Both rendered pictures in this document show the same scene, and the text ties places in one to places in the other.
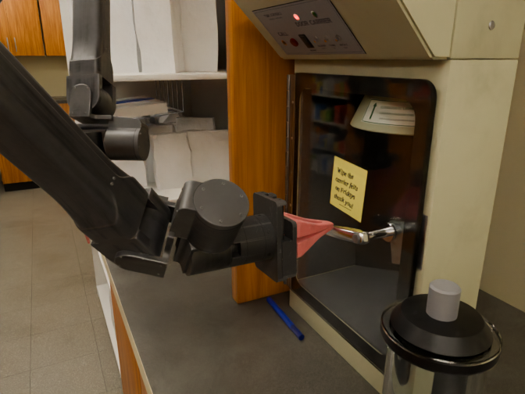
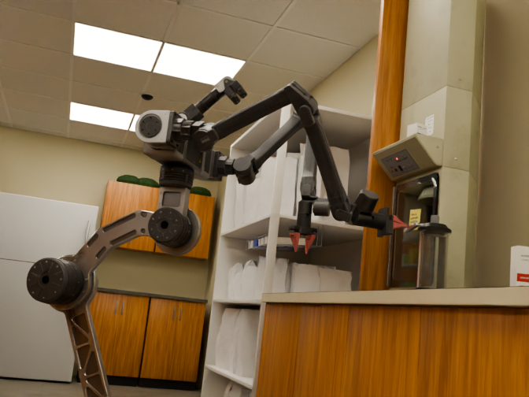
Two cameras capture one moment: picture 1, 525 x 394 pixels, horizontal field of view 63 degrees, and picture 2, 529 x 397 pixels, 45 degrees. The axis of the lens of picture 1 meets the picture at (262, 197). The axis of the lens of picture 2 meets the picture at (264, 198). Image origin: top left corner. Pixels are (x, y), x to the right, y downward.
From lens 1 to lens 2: 1.84 m
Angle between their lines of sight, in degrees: 30
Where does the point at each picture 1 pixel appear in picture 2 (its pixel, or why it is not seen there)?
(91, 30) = (312, 166)
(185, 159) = (316, 283)
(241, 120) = not seen: hidden behind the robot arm
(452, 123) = (445, 185)
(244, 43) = (375, 175)
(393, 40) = (425, 161)
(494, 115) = (461, 187)
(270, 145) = not seen: hidden behind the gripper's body
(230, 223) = (373, 198)
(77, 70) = (305, 179)
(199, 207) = (365, 193)
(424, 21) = (431, 153)
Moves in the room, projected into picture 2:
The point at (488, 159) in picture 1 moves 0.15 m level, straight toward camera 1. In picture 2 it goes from (461, 202) to (445, 192)
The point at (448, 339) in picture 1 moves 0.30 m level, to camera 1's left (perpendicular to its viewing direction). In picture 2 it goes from (433, 223) to (339, 216)
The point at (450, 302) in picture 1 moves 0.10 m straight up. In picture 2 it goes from (435, 217) to (437, 187)
